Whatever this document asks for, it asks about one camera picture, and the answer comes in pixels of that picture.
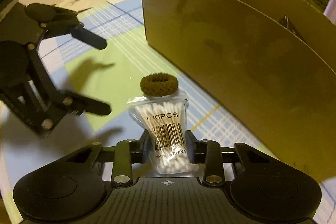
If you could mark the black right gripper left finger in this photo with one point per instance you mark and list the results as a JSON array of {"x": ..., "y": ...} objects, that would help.
[{"x": 122, "y": 156}]

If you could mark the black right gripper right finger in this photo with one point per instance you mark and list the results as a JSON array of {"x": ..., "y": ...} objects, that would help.
[{"x": 212, "y": 155}]

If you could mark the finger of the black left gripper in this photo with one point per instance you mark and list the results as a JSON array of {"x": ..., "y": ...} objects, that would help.
[
  {"x": 86, "y": 105},
  {"x": 89, "y": 38}
]

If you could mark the cotton swab bag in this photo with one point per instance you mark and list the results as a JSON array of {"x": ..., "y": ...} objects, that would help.
[{"x": 165, "y": 118}]

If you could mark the checked tablecloth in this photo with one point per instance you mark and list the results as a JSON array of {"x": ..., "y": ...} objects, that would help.
[{"x": 110, "y": 75}]

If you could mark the brown cardboard box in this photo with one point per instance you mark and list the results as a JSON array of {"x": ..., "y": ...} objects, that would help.
[{"x": 271, "y": 63}]

